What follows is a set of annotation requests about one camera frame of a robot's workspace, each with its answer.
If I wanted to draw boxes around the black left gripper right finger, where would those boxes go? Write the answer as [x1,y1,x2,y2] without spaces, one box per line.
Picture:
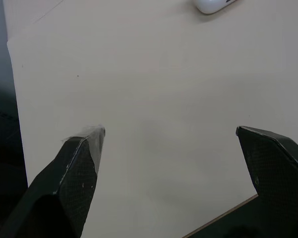
[235,125,298,238]

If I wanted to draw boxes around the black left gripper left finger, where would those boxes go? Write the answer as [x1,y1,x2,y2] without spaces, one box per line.
[0,125,106,238]

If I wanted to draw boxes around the white rounded plastic object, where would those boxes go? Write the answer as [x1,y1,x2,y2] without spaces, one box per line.
[193,0,239,15]

